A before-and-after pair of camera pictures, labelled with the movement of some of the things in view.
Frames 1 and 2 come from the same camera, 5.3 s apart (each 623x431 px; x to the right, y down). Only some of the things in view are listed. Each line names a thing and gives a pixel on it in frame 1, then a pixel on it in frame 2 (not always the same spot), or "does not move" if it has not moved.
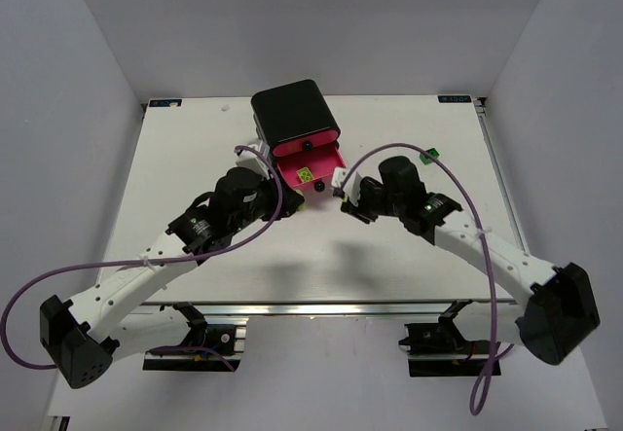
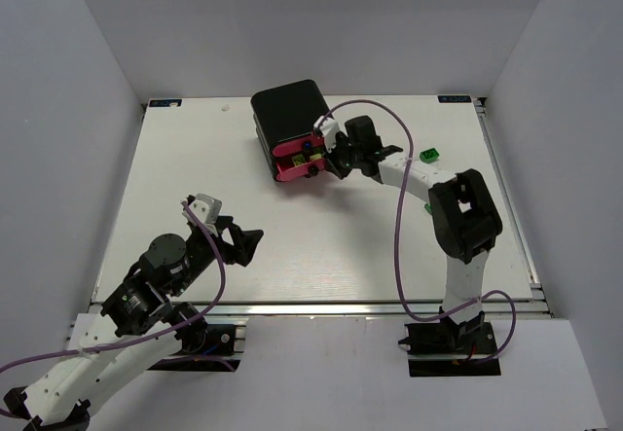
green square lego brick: (424, 159) does not move
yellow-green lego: (305, 174) -> (298, 160)
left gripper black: (285, 199) -> (227, 240)
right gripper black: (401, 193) -> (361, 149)
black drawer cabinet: (290, 110) does not move
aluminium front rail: (325, 309) does not move
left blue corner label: (165, 103) does not move
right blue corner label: (454, 98) does not move
